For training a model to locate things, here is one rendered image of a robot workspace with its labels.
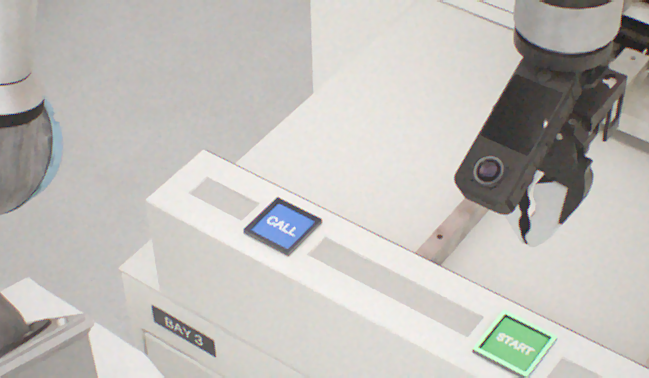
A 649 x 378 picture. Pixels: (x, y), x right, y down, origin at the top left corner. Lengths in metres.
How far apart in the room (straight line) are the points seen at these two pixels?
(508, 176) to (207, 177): 0.49
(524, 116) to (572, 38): 0.07
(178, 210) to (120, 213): 1.39
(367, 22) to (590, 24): 1.02
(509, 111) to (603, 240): 0.56
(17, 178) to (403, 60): 0.66
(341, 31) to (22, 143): 0.85
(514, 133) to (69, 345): 0.40
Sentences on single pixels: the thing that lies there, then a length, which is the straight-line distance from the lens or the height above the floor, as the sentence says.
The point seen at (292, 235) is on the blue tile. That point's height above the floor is 0.96.
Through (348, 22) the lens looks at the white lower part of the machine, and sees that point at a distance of 1.92.
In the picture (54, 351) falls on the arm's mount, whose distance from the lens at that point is 1.07.
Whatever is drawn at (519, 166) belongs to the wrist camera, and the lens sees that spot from 0.91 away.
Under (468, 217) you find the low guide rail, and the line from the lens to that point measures 1.44.
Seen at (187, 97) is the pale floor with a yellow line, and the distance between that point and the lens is 2.94.
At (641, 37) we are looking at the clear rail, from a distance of 1.63.
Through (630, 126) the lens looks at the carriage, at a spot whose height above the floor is 0.86.
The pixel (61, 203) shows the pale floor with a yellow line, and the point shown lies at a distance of 2.73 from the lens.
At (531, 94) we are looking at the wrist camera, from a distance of 0.93.
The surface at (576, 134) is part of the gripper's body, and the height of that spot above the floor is 1.24.
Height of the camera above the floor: 1.87
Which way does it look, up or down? 44 degrees down
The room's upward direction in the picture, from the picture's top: 1 degrees counter-clockwise
